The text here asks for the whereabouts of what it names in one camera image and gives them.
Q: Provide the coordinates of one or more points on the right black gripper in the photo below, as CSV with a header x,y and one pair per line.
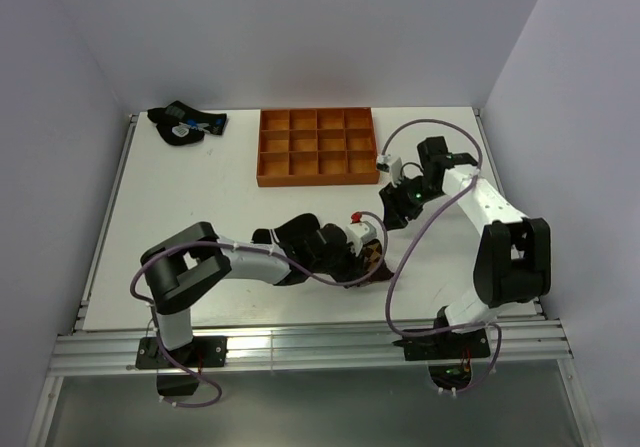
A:
x,y
395,206

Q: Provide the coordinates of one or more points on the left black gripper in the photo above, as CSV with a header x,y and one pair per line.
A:
x,y
354,269

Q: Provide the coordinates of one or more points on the brown yellow argyle sock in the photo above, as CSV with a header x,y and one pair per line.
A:
x,y
370,264

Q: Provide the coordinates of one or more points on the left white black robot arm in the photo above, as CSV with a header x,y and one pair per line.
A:
x,y
183,268

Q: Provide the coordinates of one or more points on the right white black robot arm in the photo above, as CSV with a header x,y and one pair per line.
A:
x,y
513,262

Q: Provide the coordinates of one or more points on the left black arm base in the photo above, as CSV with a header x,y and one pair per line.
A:
x,y
201,352

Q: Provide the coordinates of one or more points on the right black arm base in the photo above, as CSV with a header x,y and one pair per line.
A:
x,y
444,346

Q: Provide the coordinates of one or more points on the black white striped sock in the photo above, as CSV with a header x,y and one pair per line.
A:
x,y
299,226

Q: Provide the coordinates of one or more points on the orange compartment tray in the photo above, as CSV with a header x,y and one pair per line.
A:
x,y
317,147

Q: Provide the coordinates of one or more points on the black blue sock pile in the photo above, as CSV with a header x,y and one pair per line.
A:
x,y
180,125

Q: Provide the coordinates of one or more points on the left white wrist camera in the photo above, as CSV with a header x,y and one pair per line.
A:
x,y
360,232

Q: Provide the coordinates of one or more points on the aluminium front rail frame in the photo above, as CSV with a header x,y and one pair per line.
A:
x,y
360,345

